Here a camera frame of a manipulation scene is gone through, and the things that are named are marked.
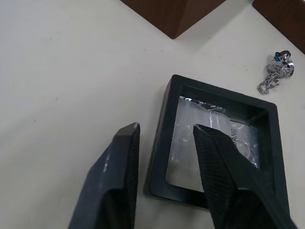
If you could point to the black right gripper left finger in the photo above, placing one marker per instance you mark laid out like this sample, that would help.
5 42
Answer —
112 176

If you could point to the brown wooden jewelry box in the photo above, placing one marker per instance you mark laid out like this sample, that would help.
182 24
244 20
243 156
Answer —
171 14

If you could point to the black square display case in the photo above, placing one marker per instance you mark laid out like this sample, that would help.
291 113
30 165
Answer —
164 133

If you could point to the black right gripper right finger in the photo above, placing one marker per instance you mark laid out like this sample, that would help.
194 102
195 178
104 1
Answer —
226 181

